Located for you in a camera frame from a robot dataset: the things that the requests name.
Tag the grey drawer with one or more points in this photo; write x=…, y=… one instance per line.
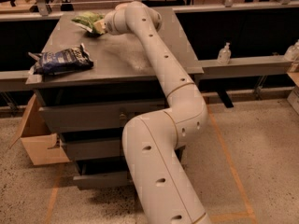
x=96, y=116
x=102, y=181
x=92, y=149

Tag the bottom grey drawer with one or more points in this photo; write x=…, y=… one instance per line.
x=102, y=181

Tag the blue chip bag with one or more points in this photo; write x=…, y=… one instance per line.
x=66, y=60

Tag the clear sanitizer bottle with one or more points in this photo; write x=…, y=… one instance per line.
x=224, y=54

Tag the cardboard box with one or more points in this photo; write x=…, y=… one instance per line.
x=41, y=145

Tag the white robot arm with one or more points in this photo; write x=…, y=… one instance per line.
x=149, y=140

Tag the grey metal rail ledge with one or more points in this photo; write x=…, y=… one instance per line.
x=119, y=70

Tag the grey drawer cabinet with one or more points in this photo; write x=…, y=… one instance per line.
x=105, y=48

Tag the green jalapeno chip bag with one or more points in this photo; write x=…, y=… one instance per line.
x=86, y=20

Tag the middle grey drawer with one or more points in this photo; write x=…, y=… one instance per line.
x=92, y=149

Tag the top grey drawer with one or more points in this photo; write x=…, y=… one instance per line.
x=96, y=116

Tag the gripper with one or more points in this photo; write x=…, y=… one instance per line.
x=109, y=24

